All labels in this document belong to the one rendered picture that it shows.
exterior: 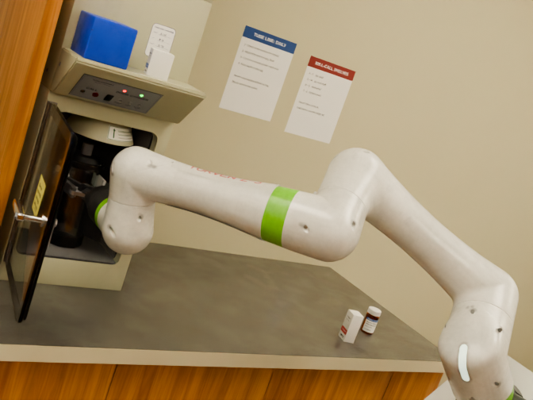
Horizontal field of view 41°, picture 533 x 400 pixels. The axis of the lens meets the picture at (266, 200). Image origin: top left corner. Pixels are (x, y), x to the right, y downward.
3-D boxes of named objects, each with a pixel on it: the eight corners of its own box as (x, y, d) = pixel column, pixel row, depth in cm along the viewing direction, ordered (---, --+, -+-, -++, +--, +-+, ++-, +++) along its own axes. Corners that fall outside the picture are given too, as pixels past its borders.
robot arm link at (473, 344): (522, 360, 156) (507, 301, 146) (510, 421, 146) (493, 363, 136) (463, 355, 163) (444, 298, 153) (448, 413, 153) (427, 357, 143)
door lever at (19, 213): (36, 212, 147) (39, 200, 146) (41, 228, 139) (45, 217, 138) (9, 207, 144) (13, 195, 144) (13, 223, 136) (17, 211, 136)
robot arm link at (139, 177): (255, 248, 139) (274, 232, 149) (267, 192, 135) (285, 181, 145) (96, 197, 148) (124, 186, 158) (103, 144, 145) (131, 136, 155)
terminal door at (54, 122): (8, 263, 167) (54, 101, 158) (21, 326, 140) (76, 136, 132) (5, 263, 166) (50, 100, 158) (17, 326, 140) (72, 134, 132)
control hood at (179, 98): (48, 90, 159) (60, 46, 157) (175, 121, 177) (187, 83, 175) (63, 101, 149) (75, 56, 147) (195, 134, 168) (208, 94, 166)
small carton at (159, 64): (143, 71, 166) (151, 46, 164) (164, 78, 167) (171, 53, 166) (145, 74, 161) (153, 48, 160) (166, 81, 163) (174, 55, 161)
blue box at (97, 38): (69, 49, 157) (81, 9, 155) (111, 61, 163) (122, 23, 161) (82, 58, 149) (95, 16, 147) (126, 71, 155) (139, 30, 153)
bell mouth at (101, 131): (55, 117, 181) (61, 96, 180) (119, 132, 191) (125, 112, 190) (75, 136, 167) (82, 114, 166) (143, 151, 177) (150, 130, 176)
